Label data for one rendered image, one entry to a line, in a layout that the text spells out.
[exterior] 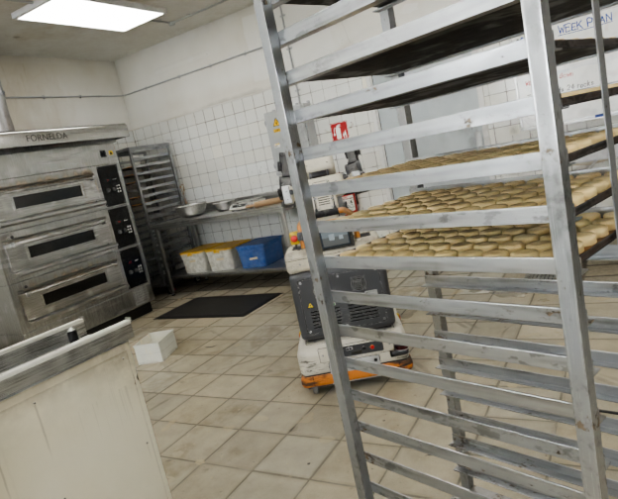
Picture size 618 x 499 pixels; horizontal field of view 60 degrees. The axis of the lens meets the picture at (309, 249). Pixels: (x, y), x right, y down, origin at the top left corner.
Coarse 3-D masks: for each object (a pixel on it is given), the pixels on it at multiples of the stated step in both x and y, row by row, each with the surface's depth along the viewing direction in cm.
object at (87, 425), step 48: (48, 384) 157; (96, 384) 169; (0, 432) 146; (48, 432) 156; (96, 432) 168; (144, 432) 182; (0, 480) 145; (48, 480) 155; (96, 480) 167; (144, 480) 181
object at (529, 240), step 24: (576, 216) 121; (600, 216) 119; (384, 240) 140; (408, 240) 134; (432, 240) 128; (456, 240) 123; (480, 240) 118; (504, 240) 114; (528, 240) 110; (600, 240) 104
